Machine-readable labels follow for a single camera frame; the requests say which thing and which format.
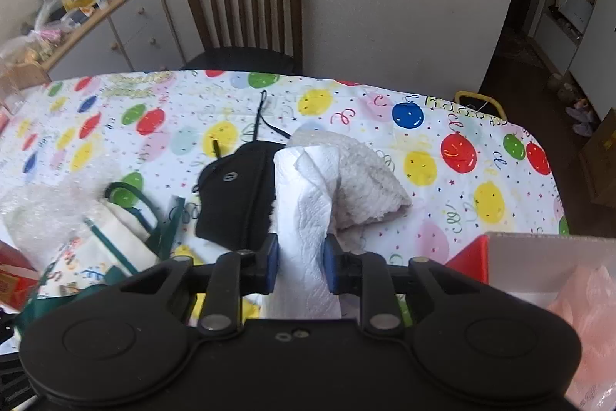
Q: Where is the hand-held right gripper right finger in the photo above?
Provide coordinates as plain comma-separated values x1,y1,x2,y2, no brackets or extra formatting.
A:
323,235,487,337

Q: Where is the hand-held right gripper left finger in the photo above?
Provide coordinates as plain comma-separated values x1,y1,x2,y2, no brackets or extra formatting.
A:
118,233,281,337

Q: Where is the white paper towel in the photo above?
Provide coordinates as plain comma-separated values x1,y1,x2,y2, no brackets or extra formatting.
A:
266,144,345,321

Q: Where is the red shoe box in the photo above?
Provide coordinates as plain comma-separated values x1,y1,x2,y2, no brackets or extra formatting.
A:
445,232,616,411

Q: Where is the pink plastic bag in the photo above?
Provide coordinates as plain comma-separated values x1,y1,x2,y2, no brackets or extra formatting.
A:
546,263,616,411

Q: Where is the black face mask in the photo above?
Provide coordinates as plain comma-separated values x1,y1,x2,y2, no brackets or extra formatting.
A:
191,90,290,251

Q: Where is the white textured cloth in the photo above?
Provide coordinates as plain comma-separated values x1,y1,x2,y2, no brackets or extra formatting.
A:
288,122,415,233

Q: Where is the red orange cardboard packet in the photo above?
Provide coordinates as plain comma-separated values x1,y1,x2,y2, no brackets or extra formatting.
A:
0,240,42,312

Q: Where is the white green canvas tote bag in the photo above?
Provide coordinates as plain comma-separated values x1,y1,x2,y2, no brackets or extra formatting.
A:
14,181,194,335

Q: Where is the balloon print tablecloth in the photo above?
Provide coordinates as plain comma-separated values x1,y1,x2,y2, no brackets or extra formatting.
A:
0,69,571,331

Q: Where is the clear bubble wrap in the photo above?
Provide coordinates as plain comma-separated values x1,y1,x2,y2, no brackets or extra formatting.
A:
0,176,122,271

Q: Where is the wooden white side cabinet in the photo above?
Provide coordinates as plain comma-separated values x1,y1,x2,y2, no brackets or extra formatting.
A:
35,0,187,83

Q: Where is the brown cardboard box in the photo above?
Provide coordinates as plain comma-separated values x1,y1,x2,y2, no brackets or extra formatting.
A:
577,107,616,206

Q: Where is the clear plastic bag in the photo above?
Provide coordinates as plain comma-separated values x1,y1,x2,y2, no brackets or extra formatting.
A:
0,30,55,72

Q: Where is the white shopping bag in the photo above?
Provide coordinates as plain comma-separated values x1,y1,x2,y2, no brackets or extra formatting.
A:
553,0,594,35

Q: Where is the yellow black handle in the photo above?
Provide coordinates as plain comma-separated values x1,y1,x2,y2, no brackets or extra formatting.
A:
454,90,508,124

